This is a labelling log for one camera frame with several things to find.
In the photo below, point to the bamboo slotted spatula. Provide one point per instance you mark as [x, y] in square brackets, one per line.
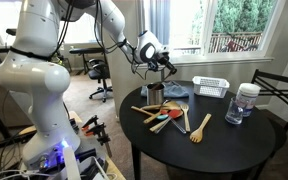
[186, 118]

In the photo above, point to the white plastic device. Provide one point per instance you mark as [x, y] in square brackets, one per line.
[71, 165]

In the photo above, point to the white plastic basket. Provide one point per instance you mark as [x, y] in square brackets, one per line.
[210, 87]

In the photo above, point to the wooden deck railing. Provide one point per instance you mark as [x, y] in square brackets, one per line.
[244, 38]

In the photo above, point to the bamboo spork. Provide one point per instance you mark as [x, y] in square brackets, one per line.
[196, 135]

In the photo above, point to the blue-grey cloth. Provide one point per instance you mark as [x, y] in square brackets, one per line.
[177, 89]

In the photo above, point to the orange black bar clamp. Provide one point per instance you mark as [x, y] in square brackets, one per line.
[101, 131]
[90, 122]

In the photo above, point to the white window frame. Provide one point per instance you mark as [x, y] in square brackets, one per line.
[208, 26]

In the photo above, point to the blue-grey curtain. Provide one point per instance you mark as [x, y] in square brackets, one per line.
[160, 20]

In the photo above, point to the black camera on stand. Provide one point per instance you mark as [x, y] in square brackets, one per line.
[10, 32]

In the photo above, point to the clear drinking glass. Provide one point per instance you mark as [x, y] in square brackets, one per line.
[234, 113]

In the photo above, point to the silver tin can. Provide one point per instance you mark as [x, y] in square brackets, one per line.
[155, 97]

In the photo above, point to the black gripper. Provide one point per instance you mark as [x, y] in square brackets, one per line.
[161, 61]

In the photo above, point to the black office chair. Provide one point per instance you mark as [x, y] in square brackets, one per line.
[100, 71]

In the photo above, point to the narrow bamboo spatula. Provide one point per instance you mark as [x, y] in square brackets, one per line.
[157, 126]

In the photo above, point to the white wipes canister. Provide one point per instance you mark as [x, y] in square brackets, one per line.
[249, 96]

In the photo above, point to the red bicycle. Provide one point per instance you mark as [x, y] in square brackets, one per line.
[234, 46]

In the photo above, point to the black metal chair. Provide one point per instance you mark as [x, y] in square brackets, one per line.
[280, 135]

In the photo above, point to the wooden spatula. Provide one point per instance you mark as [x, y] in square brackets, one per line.
[142, 110]

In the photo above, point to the bamboo spoon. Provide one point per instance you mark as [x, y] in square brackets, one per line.
[172, 105]

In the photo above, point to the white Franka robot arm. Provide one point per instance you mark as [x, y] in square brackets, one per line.
[34, 86]

